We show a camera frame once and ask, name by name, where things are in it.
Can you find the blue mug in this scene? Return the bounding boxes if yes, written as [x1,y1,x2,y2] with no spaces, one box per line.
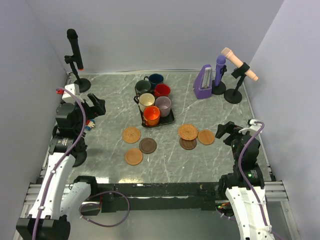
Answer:
[143,73,164,89]

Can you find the dark wood coaster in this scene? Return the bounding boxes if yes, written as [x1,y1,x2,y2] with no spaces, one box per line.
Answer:
[139,137,157,154]
[179,138,197,150]

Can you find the orange mug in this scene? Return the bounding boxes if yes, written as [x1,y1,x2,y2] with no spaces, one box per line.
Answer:
[143,105,161,127]

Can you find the light wood coaster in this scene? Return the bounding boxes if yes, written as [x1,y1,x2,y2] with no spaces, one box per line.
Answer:
[124,148,143,166]
[197,129,215,145]

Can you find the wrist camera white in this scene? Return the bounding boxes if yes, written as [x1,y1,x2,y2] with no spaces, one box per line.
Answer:
[56,83,83,104]
[238,118,263,134]

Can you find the lilac mug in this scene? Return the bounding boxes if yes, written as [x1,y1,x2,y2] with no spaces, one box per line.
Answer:
[155,96,172,117]

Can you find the red mug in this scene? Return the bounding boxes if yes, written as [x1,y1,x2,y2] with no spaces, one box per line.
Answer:
[154,83,171,98]

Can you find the black round stand base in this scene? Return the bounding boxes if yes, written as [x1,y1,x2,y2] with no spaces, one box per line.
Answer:
[70,147,87,168]

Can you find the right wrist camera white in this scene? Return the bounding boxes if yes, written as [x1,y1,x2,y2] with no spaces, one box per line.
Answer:
[238,118,263,134]

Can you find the left black microphone stand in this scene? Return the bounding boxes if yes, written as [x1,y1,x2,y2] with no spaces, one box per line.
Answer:
[64,55,91,93]

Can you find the purple microphone black stand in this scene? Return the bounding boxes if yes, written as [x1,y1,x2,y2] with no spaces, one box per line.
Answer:
[211,65,227,95]

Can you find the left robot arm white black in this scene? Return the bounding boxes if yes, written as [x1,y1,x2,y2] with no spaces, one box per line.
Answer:
[16,93,106,240]

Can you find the black serving tray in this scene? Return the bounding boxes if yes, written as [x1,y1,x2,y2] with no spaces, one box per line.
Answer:
[139,100,175,128]

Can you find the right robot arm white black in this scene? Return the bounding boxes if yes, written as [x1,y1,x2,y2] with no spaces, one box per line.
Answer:
[215,118,275,240]

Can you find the woven rattan coaster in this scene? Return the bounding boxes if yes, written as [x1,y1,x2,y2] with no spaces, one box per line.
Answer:
[178,123,199,141]
[122,126,141,144]

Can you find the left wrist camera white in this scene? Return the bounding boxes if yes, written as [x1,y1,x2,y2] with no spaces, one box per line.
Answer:
[56,83,83,104]

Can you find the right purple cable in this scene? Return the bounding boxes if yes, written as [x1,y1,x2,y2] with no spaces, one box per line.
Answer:
[216,121,288,240]

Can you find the purple metronome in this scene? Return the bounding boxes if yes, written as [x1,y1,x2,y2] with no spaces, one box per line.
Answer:
[193,64,213,100]

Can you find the dark green mug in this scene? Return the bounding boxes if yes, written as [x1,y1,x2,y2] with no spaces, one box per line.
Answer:
[134,80,152,95]

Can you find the colourful toy block figure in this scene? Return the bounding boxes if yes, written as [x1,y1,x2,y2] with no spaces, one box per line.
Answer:
[85,119,96,131]

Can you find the cream mug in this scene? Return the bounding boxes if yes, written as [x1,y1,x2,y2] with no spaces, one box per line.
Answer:
[133,93,156,113]

